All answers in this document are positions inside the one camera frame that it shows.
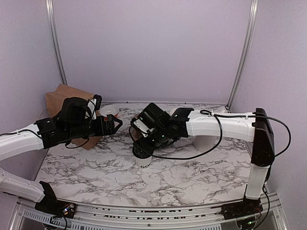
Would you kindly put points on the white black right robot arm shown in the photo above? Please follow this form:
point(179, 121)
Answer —
point(153, 129)

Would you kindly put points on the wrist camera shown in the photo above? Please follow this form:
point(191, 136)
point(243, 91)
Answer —
point(139, 125)
point(94, 105)

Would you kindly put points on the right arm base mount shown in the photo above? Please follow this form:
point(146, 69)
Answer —
point(242, 208)

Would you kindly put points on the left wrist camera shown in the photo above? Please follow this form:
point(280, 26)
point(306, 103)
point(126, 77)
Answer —
point(94, 105)

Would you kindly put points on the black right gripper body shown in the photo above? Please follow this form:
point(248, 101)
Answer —
point(159, 138)

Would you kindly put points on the white utensil holder cup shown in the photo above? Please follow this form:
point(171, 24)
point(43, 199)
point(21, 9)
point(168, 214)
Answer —
point(204, 143)

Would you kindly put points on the orange white bowl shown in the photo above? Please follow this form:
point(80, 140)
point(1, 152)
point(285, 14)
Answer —
point(109, 110)

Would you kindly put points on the black plastic cup lid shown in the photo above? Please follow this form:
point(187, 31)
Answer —
point(140, 154)

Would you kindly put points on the right aluminium corner post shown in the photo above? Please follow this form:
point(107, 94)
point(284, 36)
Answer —
point(245, 50)

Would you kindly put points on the brown paper takeout bag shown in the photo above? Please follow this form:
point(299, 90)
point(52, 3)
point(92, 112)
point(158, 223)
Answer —
point(64, 98)

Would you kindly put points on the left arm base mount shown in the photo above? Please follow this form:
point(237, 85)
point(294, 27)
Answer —
point(51, 205)

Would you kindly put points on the left aluminium corner post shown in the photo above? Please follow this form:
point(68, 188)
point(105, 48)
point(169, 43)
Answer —
point(55, 41)

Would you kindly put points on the aluminium corner post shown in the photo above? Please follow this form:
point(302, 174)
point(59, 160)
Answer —
point(245, 50)
point(55, 41)

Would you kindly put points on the white paper coffee cup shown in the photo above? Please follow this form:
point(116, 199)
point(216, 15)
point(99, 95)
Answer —
point(143, 163)

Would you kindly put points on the brown cardboard cup carrier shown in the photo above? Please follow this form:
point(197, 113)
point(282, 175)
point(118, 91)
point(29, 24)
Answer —
point(136, 134)

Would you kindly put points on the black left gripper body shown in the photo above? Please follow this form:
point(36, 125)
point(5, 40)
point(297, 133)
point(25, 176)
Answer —
point(100, 130)

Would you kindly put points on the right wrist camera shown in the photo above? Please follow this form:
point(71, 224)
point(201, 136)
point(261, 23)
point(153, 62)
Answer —
point(139, 125)

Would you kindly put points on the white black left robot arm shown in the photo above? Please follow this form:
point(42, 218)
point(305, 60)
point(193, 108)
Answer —
point(76, 120)

